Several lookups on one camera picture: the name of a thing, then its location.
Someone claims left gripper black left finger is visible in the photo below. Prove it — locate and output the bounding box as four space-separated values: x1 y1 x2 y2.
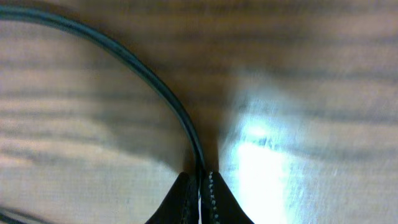
146 172 199 224

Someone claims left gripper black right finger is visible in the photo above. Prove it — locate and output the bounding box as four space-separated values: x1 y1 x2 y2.
200 171 254 224

